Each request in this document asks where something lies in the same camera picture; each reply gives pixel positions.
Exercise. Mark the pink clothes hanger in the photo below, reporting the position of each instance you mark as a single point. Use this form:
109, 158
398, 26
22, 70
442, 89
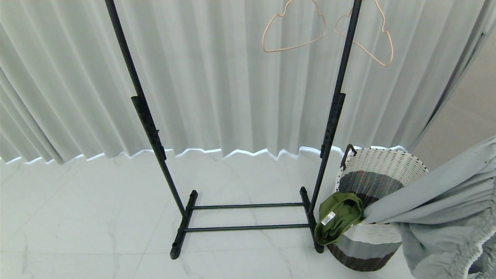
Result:
295, 45
392, 50

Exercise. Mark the white laundry basket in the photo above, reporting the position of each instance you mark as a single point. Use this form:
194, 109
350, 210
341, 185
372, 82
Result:
387, 162

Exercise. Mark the green garment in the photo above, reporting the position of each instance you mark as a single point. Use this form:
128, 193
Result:
337, 217

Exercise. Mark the white curtain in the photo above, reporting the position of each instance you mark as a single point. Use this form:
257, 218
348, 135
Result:
232, 77

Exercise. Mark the black clothes rack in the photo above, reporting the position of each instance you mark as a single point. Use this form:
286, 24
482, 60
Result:
142, 110

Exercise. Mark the pale grey shorts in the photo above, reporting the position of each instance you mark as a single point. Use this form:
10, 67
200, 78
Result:
445, 217

